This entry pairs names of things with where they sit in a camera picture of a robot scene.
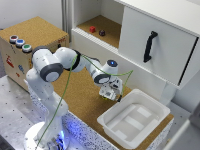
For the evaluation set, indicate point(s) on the wooden drawer box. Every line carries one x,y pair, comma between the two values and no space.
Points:
30,43

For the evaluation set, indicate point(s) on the purple block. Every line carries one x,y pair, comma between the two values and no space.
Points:
102,32

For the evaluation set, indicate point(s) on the white plastic box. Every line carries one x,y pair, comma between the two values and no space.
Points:
133,118

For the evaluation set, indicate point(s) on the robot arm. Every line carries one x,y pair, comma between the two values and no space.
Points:
50,66

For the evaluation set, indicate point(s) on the red button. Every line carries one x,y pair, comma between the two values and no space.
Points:
13,38

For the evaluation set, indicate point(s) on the pink block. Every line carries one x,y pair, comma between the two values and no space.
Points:
92,29

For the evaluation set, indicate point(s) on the yellow block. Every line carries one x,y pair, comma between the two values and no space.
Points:
108,97

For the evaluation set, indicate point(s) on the green button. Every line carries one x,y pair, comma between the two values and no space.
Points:
26,47

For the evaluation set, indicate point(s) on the blue button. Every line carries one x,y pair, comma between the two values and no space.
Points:
20,42

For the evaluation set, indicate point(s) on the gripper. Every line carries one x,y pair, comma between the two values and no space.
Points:
110,87

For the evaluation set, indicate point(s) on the white sliding door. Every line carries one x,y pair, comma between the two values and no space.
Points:
156,46

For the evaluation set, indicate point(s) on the white cabinet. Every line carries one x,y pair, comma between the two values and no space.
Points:
100,40

